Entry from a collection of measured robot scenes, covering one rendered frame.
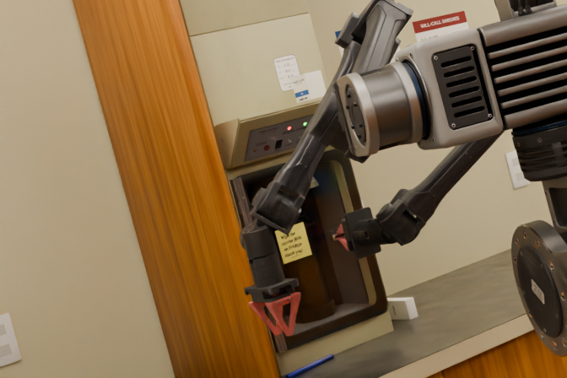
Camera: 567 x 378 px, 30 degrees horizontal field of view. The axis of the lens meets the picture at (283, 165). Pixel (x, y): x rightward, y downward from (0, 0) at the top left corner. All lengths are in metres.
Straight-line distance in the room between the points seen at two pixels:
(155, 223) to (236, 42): 0.48
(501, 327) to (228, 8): 0.92
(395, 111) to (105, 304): 1.33
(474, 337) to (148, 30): 0.95
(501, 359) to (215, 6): 0.99
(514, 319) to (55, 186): 1.12
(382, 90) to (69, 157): 1.30
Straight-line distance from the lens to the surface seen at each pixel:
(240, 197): 2.31
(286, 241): 2.36
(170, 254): 2.49
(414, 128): 1.49
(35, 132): 2.62
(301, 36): 2.46
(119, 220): 2.67
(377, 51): 1.86
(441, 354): 2.23
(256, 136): 2.27
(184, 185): 2.33
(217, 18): 2.37
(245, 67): 2.37
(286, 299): 1.95
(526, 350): 2.42
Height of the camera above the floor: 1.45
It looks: 2 degrees down
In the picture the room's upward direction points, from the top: 15 degrees counter-clockwise
